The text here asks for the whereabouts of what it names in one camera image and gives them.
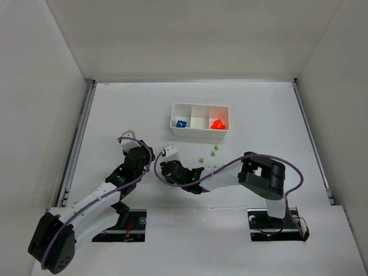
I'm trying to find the large blue arch lego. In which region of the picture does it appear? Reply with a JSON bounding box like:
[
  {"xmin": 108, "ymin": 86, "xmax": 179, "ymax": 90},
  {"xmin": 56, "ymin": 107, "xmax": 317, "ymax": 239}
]
[{"xmin": 175, "ymin": 120, "xmax": 187, "ymax": 128}]

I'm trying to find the orange round dish lego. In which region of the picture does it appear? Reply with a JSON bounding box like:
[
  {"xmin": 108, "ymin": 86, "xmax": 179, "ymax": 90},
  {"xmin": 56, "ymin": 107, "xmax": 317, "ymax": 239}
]
[{"xmin": 210, "ymin": 118, "xmax": 226, "ymax": 130}]

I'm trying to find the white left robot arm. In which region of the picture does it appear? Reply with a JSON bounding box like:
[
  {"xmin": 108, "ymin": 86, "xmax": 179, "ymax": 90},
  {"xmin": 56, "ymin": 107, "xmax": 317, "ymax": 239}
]
[{"xmin": 28, "ymin": 145, "xmax": 155, "ymax": 275}]

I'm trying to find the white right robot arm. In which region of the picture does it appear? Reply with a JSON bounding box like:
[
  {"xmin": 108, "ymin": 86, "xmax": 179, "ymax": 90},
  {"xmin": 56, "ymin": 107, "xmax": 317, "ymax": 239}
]
[{"xmin": 160, "ymin": 145, "xmax": 286, "ymax": 219}]

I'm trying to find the white divided sorting tray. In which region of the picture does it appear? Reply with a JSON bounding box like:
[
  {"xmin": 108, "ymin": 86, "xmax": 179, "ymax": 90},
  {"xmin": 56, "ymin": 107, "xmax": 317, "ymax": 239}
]
[{"xmin": 170, "ymin": 103, "xmax": 229, "ymax": 140}]

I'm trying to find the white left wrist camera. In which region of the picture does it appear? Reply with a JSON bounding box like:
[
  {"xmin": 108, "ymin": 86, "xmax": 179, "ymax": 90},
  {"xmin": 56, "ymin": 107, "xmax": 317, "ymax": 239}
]
[{"xmin": 117, "ymin": 130, "xmax": 137, "ymax": 152}]

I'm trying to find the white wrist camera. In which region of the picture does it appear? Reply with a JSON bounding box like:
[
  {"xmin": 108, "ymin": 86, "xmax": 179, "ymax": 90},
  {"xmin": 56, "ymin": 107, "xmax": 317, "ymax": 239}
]
[
  {"xmin": 117, "ymin": 130, "xmax": 137, "ymax": 152},
  {"xmin": 163, "ymin": 144, "xmax": 179, "ymax": 162}
]

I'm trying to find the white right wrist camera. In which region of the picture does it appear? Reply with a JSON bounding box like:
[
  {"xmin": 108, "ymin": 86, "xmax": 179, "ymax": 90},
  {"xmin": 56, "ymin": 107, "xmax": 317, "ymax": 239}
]
[{"xmin": 163, "ymin": 144, "xmax": 179, "ymax": 162}]

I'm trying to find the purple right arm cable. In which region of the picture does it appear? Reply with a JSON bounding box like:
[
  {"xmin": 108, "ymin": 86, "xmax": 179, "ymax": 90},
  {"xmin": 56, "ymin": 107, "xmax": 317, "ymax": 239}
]
[{"xmin": 154, "ymin": 151, "xmax": 307, "ymax": 241}]

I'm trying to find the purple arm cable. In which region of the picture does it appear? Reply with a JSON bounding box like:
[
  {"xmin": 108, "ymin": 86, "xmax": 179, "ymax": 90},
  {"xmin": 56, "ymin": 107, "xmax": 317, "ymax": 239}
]
[
  {"xmin": 41, "ymin": 137, "xmax": 153, "ymax": 270},
  {"xmin": 154, "ymin": 151, "xmax": 307, "ymax": 241}
]

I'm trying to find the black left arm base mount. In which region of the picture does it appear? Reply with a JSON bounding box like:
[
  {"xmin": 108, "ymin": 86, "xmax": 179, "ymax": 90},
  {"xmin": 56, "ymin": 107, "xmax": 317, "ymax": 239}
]
[{"xmin": 92, "ymin": 202, "xmax": 147, "ymax": 243}]

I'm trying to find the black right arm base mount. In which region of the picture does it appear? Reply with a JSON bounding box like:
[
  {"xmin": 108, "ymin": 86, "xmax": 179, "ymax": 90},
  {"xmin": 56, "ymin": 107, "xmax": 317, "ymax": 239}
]
[{"xmin": 247, "ymin": 208, "xmax": 310, "ymax": 242}]

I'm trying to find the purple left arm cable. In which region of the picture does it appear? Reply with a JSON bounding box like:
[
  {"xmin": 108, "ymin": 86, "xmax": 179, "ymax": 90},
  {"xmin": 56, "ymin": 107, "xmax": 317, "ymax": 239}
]
[{"xmin": 41, "ymin": 137, "xmax": 153, "ymax": 270}]

